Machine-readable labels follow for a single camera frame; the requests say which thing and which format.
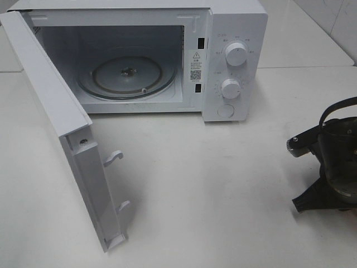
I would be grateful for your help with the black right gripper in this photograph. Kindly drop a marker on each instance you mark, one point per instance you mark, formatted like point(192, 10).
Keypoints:
point(339, 161)

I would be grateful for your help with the round white door button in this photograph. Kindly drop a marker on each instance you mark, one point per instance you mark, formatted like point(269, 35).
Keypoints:
point(226, 111)

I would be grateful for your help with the white timer knob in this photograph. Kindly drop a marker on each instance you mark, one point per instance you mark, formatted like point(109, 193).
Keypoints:
point(230, 88)

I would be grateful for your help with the white microwave door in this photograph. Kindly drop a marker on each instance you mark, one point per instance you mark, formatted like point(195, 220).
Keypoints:
point(72, 126)

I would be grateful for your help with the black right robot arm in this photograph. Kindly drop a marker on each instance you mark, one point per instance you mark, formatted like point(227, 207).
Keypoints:
point(346, 126)

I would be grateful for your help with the upper white power knob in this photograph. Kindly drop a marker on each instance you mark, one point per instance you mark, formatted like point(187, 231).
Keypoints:
point(236, 53)

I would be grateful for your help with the white microwave oven body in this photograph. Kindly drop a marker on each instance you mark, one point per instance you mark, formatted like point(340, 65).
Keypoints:
point(77, 33)

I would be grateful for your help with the white warning label sticker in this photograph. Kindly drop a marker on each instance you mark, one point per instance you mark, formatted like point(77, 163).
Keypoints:
point(196, 61)

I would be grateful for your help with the glass turntable plate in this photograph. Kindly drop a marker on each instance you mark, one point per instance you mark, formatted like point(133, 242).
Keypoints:
point(127, 77)

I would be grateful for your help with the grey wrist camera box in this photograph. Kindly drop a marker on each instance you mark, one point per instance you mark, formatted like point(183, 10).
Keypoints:
point(305, 142)

